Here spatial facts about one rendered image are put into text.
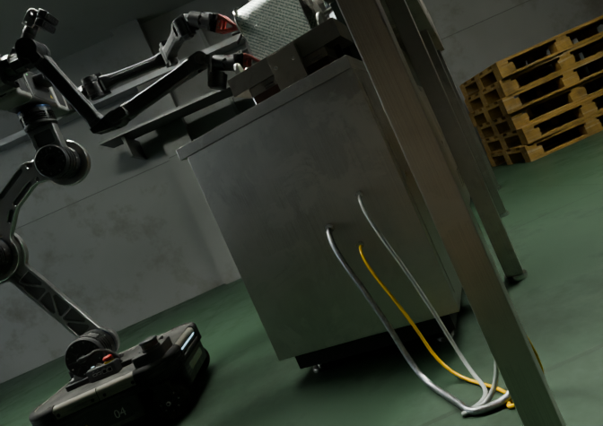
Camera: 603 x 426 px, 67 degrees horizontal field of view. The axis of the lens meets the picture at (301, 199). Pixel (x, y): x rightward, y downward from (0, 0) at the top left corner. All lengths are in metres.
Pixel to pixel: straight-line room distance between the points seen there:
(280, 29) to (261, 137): 0.45
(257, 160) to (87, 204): 4.23
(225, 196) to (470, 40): 4.49
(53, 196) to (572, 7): 6.13
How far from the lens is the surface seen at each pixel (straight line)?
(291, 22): 1.70
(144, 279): 5.41
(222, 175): 1.52
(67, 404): 2.04
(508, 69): 4.51
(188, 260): 5.24
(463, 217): 0.80
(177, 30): 1.98
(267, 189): 1.45
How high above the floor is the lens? 0.60
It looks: 1 degrees down
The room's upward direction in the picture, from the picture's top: 24 degrees counter-clockwise
